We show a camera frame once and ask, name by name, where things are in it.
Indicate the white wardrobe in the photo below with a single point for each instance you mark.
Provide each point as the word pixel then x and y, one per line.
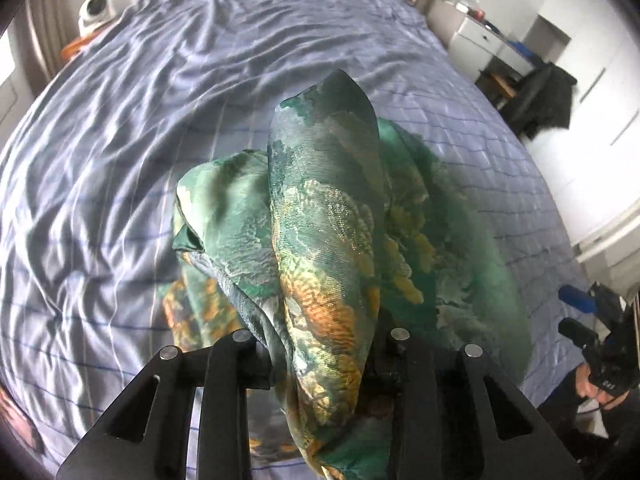
pixel 589 166

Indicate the right hand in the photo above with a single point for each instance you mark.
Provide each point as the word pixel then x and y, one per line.
pixel 585 389

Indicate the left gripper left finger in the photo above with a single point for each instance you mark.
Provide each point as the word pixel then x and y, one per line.
pixel 178 397

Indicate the blue checked bed cover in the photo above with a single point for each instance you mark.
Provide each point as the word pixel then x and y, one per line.
pixel 87 181

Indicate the beige curtain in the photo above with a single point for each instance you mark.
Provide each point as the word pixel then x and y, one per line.
pixel 50 31

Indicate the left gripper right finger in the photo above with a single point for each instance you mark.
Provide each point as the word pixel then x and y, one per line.
pixel 457 416

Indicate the green landscape print silk garment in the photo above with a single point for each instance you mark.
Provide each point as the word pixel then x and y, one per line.
pixel 344 226

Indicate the white round fan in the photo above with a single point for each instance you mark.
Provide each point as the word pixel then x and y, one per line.
pixel 94 15

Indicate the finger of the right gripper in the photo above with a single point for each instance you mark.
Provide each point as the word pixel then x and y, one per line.
pixel 580 335
pixel 578 299

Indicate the black jacket on chair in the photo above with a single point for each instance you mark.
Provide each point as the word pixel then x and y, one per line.
pixel 543 100

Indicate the white desk with drawers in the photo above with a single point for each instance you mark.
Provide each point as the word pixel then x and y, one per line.
pixel 471 46

